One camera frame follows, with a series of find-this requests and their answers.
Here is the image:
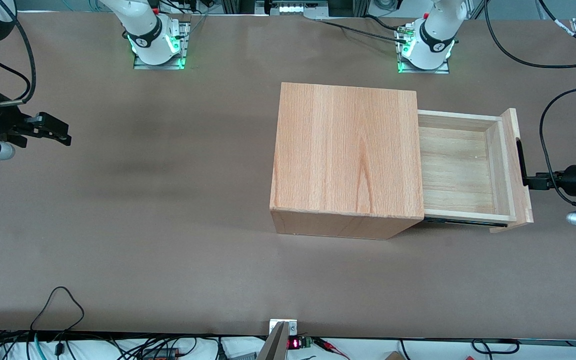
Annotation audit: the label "black metal drawer handle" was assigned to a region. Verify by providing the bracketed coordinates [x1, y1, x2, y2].
[515, 139, 530, 188]

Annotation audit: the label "light wooden drawer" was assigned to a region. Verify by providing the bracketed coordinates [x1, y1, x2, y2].
[416, 107, 535, 234]

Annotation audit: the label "light wooden drawer cabinet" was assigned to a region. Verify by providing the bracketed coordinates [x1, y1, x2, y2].
[269, 82, 425, 241]

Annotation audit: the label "orange and black device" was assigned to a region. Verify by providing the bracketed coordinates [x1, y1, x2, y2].
[142, 347, 180, 360]

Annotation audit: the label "red and black clip leads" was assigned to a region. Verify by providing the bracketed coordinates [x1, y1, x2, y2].
[312, 337, 352, 360]

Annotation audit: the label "white power strip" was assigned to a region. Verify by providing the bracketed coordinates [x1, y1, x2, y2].
[272, 0, 315, 16]

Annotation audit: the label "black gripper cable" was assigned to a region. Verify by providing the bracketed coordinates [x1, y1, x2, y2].
[539, 87, 576, 207]

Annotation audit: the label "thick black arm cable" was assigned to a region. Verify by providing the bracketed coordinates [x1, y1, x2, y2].
[0, 0, 37, 107]

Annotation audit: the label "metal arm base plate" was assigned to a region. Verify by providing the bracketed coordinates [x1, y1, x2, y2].
[397, 30, 450, 75]
[133, 20, 187, 70]

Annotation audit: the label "long black hanging cable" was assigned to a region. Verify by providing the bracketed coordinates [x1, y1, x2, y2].
[484, 0, 576, 69]

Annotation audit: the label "black cable with white label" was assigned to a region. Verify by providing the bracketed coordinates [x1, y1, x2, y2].
[537, 0, 576, 52]

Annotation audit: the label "black coiled floor cable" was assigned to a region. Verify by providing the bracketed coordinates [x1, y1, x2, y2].
[470, 338, 522, 357]

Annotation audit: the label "thin black looped cable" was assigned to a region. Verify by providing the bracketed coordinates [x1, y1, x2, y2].
[30, 286, 85, 333]

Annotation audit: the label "teal cable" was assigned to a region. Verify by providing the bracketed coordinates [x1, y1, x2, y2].
[25, 332, 45, 360]

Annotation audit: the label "black base power cable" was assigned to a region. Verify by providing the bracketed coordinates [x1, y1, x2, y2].
[364, 14, 409, 33]
[317, 18, 402, 44]

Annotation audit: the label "white metal bracket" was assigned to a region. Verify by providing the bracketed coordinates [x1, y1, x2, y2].
[269, 318, 299, 336]

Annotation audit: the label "tan wedge-shaped mount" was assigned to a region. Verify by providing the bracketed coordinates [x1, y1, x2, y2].
[256, 321, 290, 360]

